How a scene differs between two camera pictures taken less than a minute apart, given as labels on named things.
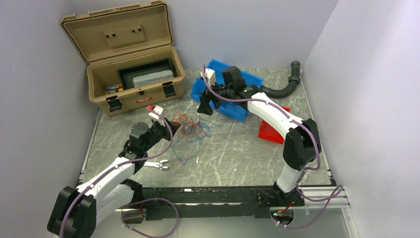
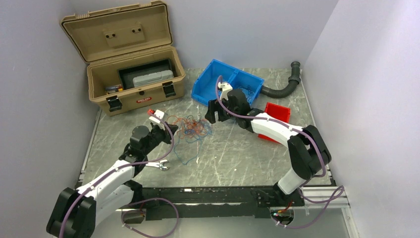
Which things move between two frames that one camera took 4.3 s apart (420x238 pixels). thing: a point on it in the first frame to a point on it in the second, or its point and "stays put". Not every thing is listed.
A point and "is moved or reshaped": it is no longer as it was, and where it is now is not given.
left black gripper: [166, 129] stays put
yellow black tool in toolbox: [109, 89] stays put
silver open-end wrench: [160, 164] stays put
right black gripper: [205, 99] to [214, 106]
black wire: [207, 123] is moved or reshaped
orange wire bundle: [189, 128] is moved or reshaped
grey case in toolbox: [152, 78] stays put
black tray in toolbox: [127, 75] stays put
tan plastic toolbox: [131, 61] stays put
